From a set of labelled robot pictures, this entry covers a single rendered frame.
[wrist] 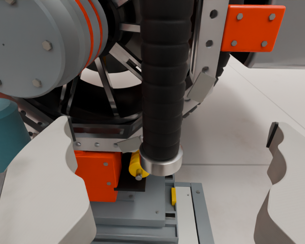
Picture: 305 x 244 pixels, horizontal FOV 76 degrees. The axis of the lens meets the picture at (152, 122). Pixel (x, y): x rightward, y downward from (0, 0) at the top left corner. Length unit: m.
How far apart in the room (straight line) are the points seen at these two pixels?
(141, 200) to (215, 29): 0.66
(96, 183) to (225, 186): 0.84
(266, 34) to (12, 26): 0.35
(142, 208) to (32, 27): 0.69
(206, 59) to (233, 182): 0.98
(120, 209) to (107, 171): 0.31
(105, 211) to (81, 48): 0.64
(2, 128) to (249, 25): 0.43
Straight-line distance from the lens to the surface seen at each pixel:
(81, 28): 0.28
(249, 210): 1.18
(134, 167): 0.52
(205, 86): 0.39
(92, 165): 0.52
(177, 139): 0.18
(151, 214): 0.79
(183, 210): 0.99
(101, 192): 0.59
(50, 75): 0.26
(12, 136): 0.41
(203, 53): 0.37
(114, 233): 0.86
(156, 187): 0.87
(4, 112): 0.39
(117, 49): 0.48
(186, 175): 1.23
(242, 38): 0.39
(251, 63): 0.57
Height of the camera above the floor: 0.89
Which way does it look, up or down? 32 degrees down
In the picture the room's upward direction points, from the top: straight up
